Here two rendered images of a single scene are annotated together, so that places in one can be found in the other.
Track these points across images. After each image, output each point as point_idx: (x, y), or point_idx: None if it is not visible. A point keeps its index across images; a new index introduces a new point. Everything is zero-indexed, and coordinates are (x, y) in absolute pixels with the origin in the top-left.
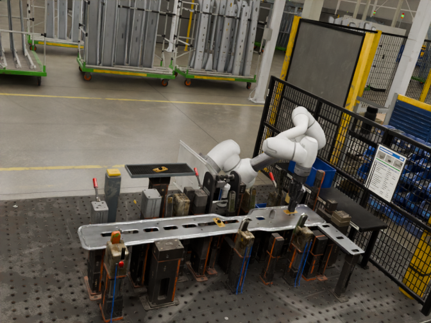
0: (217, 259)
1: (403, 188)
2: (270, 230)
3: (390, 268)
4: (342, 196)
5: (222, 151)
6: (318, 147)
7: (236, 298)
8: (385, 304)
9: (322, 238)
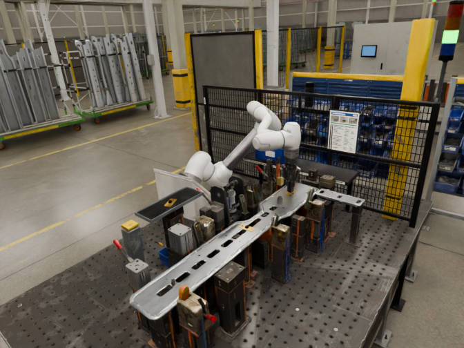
0: None
1: (363, 138)
2: (289, 215)
3: (364, 203)
4: (311, 163)
5: (197, 163)
6: (277, 130)
7: (289, 286)
8: (385, 233)
9: (326, 202)
